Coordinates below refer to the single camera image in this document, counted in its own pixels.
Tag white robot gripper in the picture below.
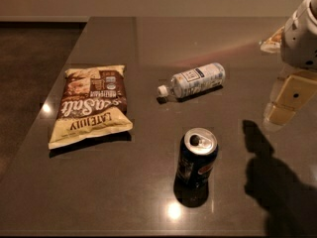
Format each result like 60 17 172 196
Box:
261 0 317 132

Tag clear plastic water bottle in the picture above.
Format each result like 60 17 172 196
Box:
158 62 226 99

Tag dark Pepsi soda can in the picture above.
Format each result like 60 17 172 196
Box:
176 128 219 188

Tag Late July chips bag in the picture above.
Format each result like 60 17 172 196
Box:
49 64 133 150

